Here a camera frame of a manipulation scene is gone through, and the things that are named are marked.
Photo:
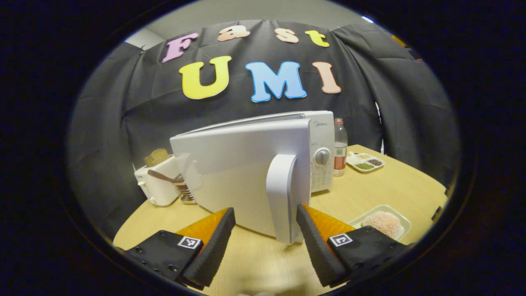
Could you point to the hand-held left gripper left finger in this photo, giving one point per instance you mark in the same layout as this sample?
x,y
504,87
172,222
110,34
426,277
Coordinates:
x,y
213,246

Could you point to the pale green square plate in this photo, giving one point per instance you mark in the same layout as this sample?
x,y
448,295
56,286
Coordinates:
x,y
404,224

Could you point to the white toaster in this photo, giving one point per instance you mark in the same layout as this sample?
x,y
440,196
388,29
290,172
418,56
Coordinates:
x,y
160,193

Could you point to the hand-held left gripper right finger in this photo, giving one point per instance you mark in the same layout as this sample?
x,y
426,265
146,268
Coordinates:
x,y
316,246

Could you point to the black backdrop cloth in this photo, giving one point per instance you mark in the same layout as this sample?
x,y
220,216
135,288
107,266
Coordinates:
x,y
107,123

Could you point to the white divided dish of beans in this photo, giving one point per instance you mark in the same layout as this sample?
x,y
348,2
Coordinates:
x,y
365,162

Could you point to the white microwave oven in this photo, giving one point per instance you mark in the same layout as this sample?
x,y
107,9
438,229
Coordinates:
x,y
234,172

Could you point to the clear bottle with red label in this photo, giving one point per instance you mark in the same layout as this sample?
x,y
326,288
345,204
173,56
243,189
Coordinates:
x,y
340,152

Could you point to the ceiling light panel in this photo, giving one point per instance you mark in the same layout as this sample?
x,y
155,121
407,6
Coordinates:
x,y
367,19

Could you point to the brown wooden spoon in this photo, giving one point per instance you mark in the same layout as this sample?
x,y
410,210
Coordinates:
x,y
162,176

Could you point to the brown bread slice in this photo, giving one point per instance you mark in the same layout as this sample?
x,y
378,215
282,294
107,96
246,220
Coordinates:
x,y
156,157

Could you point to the ribbed glass jar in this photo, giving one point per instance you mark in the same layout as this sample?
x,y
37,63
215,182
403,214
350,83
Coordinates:
x,y
185,193

